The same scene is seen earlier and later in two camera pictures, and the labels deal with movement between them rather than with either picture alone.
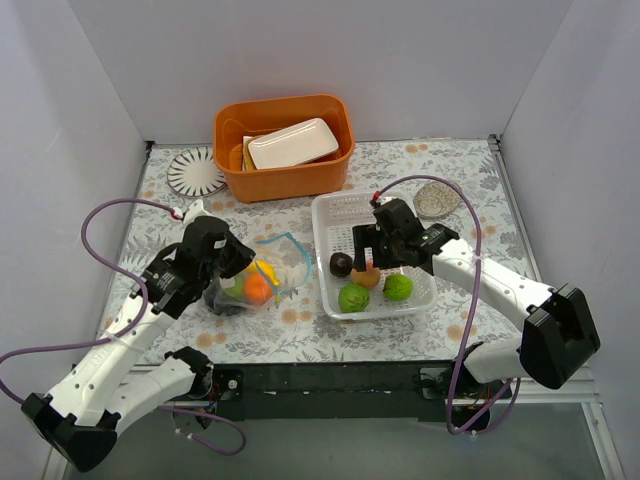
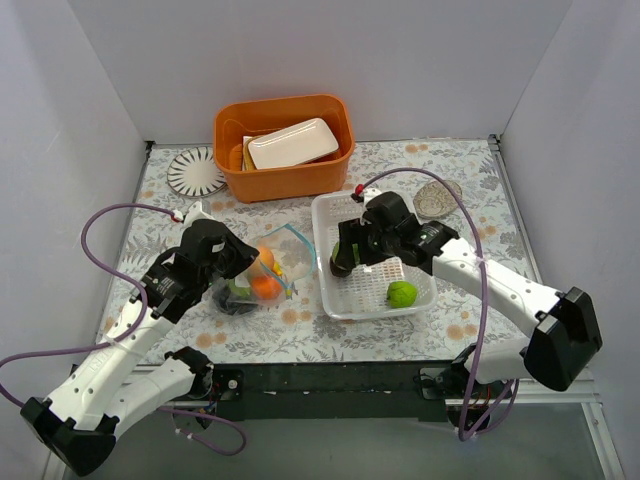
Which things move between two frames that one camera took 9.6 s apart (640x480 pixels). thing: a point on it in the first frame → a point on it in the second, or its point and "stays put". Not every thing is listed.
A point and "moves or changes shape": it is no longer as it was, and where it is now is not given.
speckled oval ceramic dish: [436, 199] stays put
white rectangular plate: [291, 144] stays put
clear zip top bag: [281, 263] moves or changes shape
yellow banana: [267, 268] → [277, 269]
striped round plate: [195, 173] stays put
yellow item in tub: [249, 162] stays put
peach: [368, 278] → [263, 263]
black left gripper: [236, 257] stays put
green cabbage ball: [353, 298] → [355, 249]
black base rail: [381, 392] stays put
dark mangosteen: [340, 264] stays put
